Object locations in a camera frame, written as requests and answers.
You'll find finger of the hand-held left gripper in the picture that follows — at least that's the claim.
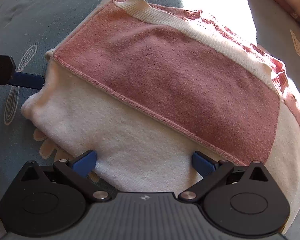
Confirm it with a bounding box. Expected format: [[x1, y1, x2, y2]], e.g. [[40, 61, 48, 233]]
[[0, 53, 16, 86], [7, 71, 45, 90]]

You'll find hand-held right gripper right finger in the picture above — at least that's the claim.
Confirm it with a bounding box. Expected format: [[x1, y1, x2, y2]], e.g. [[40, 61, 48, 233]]
[[179, 151, 269, 203]]

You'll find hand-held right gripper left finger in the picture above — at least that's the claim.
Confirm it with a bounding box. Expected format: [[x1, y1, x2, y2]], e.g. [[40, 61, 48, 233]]
[[20, 150, 113, 203]]

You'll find pink and white knit sweater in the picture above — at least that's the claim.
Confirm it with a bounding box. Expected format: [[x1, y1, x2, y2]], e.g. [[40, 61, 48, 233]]
[[21, 0, 300, 235]]

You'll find blue printed bed sheet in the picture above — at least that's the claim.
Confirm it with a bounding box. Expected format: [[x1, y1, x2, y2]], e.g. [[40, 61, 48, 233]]
[[0, 0, 300, 240]]

